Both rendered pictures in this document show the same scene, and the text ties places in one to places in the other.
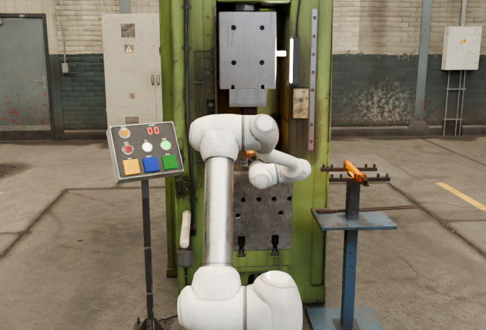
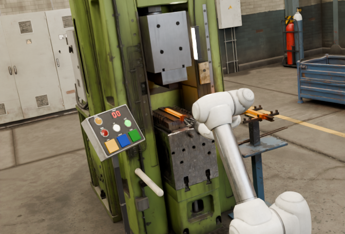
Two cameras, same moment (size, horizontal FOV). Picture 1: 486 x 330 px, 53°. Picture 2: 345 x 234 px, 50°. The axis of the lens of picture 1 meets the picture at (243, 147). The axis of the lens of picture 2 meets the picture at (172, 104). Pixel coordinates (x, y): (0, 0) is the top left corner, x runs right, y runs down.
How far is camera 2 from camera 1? 0.88 m
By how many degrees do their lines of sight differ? 18
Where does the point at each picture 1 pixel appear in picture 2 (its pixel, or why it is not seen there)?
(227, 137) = (226, 109)
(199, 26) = (127, 28)
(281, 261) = (213, 187)
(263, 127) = (249, 97)
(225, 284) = (264, 210)
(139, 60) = not seen: outside the picture
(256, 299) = (286, 214)
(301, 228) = not seen: hidden behind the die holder
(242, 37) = (165, 32)
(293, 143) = not seen: hidden behind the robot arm
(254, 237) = (194, 175)
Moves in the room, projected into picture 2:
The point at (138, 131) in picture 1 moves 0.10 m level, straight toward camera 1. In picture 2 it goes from (107, 117) to (113, 119)
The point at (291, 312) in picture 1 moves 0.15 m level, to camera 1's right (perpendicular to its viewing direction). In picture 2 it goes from (308, 215) to (334, 206)
